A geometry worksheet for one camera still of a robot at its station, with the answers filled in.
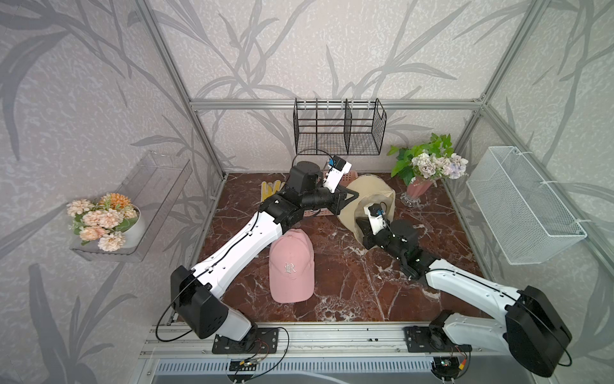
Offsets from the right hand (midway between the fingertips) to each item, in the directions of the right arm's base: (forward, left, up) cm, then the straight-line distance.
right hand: (357, 219), depth 80 cm
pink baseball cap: (-12, +23, -10) cm, 28 cm away
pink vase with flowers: (+17, -23, +8) cm, 30 cm away
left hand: (-2, +2, +15) cm, 15 cm away
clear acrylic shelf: (+5, +65, +12) cm, 67 cm away
